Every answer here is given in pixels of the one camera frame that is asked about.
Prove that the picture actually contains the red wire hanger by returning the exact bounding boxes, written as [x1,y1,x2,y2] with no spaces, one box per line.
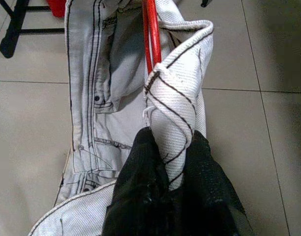
[141,0,162,75]

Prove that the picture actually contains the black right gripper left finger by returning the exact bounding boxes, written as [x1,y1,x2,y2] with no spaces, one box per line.
[102,127,171,236]

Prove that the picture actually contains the black clothes rack silver rail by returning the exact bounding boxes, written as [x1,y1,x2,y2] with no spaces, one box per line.
[0,0,65,59]

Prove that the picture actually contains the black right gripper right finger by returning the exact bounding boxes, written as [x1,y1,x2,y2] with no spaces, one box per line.
[169,130,255,236]

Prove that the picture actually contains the red polo shirt white trim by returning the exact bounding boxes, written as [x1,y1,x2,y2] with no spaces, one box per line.
[46,0,68,18]

